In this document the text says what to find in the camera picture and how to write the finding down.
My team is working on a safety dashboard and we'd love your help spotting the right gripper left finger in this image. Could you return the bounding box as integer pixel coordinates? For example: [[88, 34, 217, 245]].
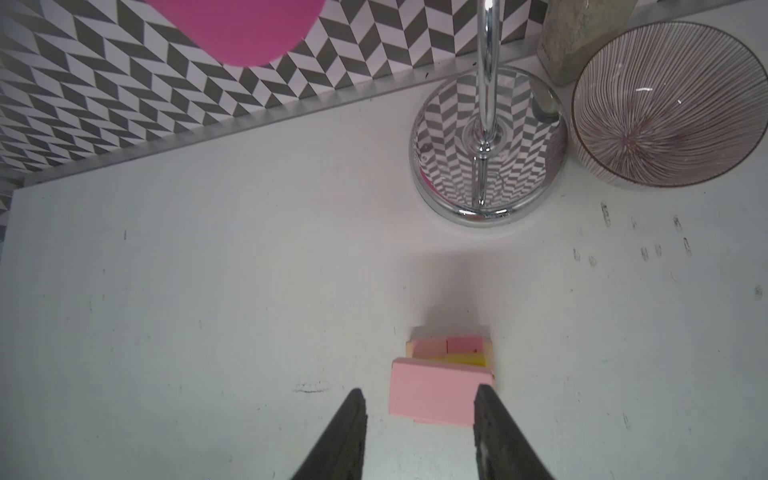
[[292, 388, 368, 480]]

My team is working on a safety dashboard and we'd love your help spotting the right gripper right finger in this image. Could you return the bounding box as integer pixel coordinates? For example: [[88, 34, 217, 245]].
[[473, 384, 554, 480]]

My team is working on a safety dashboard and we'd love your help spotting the pink block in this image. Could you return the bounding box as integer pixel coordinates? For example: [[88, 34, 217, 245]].
[[408, 338, 447, 359], [389, 358, 495, 427], [446, 336, 485, 355]]

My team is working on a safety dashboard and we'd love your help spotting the natural wood block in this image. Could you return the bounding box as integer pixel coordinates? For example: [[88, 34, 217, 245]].
[[406, 338, 495, 371]]

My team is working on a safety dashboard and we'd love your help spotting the yellow cube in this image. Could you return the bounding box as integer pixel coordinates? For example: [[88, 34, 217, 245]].
[[440, 352, 488, 368]]

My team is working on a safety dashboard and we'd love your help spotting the chrome glass holder stand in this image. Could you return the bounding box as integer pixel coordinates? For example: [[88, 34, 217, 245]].
[[409, 1, 569, 228]]

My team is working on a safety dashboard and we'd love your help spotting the pink striped bowl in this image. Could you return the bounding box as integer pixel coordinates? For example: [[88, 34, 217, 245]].
[[571, 21, 767, 190]]

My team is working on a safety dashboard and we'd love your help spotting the spice jar black lid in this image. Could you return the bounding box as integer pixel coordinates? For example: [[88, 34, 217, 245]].
[[537, 0, 637, 86]]

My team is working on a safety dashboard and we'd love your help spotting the pink plastic wine glass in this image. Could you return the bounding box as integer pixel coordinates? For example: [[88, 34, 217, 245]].
[[149, 0, 325, 67]]

